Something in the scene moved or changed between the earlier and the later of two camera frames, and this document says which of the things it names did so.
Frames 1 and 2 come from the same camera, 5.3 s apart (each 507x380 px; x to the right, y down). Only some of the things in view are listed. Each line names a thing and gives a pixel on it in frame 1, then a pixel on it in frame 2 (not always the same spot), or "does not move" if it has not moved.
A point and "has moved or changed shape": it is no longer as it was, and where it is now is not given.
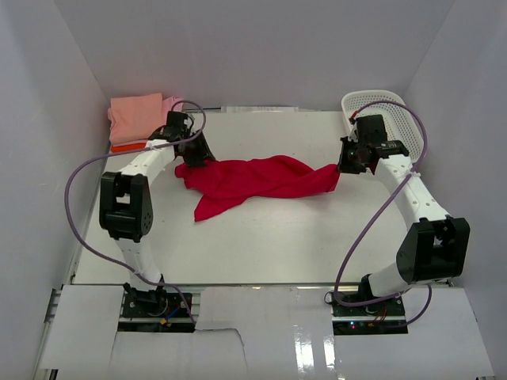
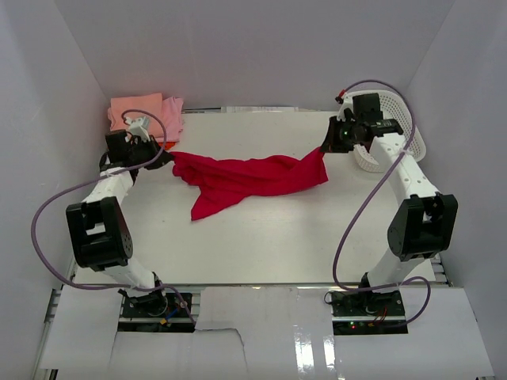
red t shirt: (225, 183) has moved or changed shape
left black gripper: (203, 152) → (152, 146)
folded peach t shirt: (135, 118) does not move
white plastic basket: (399, 124) does not move
